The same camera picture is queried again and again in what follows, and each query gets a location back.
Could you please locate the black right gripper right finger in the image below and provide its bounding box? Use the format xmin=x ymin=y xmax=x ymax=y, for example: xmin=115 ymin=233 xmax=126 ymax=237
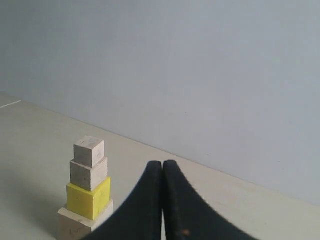
xmin=162 ymin=160 xmax=254 ymax=240

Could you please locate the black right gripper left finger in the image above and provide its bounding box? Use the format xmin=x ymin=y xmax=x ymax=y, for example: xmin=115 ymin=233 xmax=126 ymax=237
xmin=84 ymin=161 xmax=162 ymax=240

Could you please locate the yellow cube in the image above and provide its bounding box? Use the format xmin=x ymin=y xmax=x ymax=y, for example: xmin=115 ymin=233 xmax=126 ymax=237
xmin=66 ymin=176 xmax=111 ymax=220

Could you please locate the large wooden cube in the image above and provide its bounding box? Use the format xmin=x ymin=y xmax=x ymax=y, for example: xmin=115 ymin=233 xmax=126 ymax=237
xmin=57 ymin=199 xmax=114 ymax=240

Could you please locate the medium wooden cube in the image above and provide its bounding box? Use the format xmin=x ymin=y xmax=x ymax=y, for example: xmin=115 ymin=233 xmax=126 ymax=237
xmin=69 ymin=157 xmax=108 ymax=192

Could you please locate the small wooden cube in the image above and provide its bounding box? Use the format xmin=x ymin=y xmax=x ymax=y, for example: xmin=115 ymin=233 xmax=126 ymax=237
xmin=73 ymin=135 xmax=105 ymax=168

